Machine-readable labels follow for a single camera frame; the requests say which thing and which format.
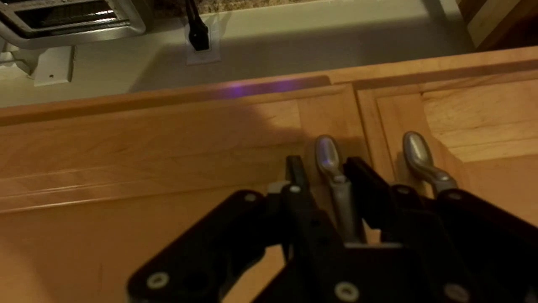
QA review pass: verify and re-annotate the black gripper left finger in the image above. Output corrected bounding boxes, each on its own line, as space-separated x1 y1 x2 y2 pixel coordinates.
125 155 346 303

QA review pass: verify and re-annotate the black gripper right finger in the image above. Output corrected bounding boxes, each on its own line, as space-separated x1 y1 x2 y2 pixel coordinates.
342 155 538 303

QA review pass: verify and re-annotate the wooden cabinet door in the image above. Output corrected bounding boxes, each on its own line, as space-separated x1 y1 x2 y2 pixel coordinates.
0 82 372 303
356 67 538 229

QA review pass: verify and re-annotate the metal cabinet door handle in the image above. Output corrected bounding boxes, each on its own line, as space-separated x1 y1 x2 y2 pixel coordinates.
312 133 361 244
399 130 458 195

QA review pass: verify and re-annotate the silver toaster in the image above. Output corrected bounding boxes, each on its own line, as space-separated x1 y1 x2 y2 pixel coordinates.
0 0 147 50

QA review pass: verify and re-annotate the black power plug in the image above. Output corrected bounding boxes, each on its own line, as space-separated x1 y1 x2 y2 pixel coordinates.
183 0 211 54

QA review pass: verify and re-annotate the wooden wall cabinet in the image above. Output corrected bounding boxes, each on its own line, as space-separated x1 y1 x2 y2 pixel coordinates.
0 45 538 303

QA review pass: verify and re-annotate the white wall outlet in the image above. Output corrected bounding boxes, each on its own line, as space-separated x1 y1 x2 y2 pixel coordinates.
184 12 226 66

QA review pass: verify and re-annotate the white wall switch plate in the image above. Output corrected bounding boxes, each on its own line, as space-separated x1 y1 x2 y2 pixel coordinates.
31 44 75 87

